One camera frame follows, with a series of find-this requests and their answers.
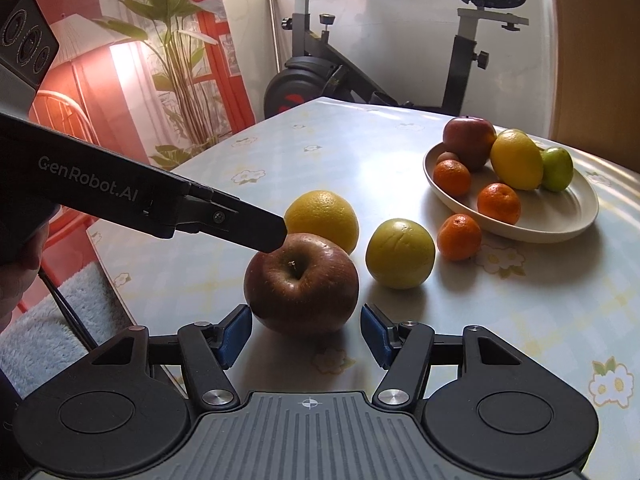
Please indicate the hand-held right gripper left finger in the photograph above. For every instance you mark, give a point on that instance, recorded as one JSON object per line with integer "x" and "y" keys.
{"x": 235, "y": 336}

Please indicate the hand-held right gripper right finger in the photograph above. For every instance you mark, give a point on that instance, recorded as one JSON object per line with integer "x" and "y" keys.
{"x": 372, "y": 334}

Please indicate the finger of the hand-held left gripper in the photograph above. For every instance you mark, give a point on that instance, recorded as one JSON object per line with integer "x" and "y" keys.
{"x": 245, "y": 227}

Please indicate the dark red apple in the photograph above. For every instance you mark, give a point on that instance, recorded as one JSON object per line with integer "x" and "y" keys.
{"x": 300, "y": 302}

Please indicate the orange tangerine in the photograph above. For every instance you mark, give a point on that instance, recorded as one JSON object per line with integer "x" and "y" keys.
{"x": 460, "y": 237}
{"x": 498, "y": 204}
{"x": 451, "y": 178}

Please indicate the cream round plate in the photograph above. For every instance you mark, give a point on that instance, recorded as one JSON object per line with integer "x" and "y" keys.
{"x": 550, "y": 215}

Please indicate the green apple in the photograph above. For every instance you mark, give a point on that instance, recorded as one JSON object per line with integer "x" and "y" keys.
{"x": 557, "y": 170}

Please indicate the person's left hand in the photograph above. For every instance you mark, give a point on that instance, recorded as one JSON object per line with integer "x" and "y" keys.
{"x": 15, "y": 290}

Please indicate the large yellow citrus fruit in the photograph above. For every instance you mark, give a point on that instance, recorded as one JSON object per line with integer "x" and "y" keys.
{"x": 325, "y": 215}

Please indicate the yellow-green citrus fruit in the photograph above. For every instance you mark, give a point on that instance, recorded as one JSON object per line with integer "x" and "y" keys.
{"x": 400, "y": 255}

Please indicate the plant printed curtain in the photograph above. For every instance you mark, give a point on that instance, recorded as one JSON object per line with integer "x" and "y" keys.
{"x": 150, "y": 85}

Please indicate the black exercise bike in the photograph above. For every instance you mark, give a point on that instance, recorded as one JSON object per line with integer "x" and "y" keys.
{"x": 310, "y": 75}

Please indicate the light blue fuzzy cushion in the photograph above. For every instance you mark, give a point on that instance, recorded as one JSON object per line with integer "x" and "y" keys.
{"x": 45, "y": 340}

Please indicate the small brown fruit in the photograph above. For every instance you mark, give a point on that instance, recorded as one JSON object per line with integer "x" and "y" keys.
{"x": 446, "y": 157}

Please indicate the bright red apple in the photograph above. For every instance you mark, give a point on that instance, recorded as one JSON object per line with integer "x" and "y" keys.
{"x": 467, "y": 140}

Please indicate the yellow lemon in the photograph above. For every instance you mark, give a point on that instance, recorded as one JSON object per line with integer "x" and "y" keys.
{"x": 516, "y": 160}

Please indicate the wooden cabinet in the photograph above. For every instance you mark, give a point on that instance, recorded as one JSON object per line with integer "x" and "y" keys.
{"x": 600, "y": 60}

